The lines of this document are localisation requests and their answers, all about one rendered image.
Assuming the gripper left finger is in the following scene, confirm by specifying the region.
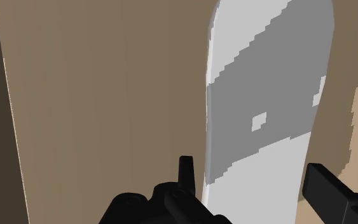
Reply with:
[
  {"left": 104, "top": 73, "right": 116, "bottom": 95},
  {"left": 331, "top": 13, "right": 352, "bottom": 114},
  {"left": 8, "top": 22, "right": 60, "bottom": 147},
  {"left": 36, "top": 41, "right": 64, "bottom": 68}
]
[{"left": 99, "top": 155, "right": 233, "bottom": 224}]

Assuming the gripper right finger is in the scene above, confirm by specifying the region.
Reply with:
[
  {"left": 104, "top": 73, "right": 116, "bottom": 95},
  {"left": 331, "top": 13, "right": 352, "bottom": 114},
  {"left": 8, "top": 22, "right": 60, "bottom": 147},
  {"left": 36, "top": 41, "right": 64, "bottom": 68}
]
[{"left": 301, "top": 162, "right": 358, "bottom": 224}]

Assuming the white oblong rounded slab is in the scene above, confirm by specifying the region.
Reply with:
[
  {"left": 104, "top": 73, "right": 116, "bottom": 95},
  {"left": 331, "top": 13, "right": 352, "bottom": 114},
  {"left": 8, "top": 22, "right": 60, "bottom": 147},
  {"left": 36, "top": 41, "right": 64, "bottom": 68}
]
[{"left": 201, "top": 0, "right": 335, "bottom": 224}]

